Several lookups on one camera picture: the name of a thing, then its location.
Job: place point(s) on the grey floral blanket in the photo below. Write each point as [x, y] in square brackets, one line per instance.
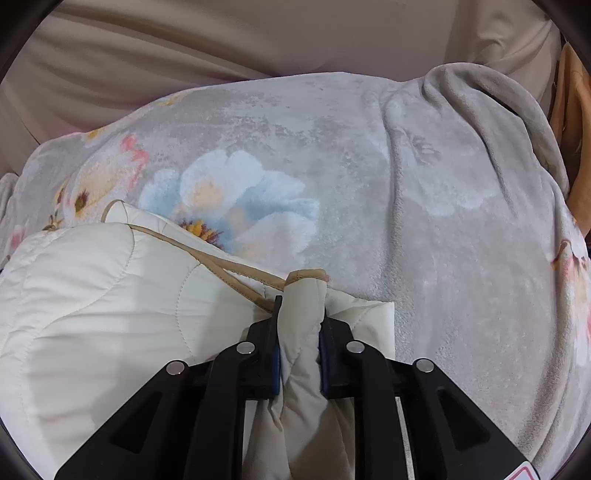
[369, 184]

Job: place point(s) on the beige backdrop curtain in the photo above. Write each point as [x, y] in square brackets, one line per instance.
[231, 41]

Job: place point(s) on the orange towel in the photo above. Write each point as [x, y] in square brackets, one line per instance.
[570, 120]

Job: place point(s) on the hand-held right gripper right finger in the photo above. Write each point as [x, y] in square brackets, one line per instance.
[338, 357]

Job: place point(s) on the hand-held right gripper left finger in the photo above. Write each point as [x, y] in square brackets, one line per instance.
[264, 355]

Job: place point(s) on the cream quilted jacket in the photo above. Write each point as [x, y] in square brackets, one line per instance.
[92, 300]

